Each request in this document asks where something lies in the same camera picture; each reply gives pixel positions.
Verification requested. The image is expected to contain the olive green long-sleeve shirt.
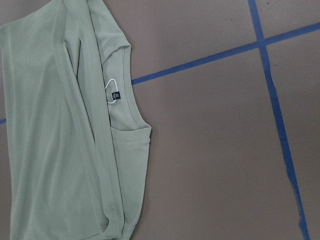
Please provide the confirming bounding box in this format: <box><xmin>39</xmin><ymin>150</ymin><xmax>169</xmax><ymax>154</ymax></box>
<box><xmin>0</xmin><ymin>0</ymin><xmax>152</xmax><ymax>240</ymax></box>

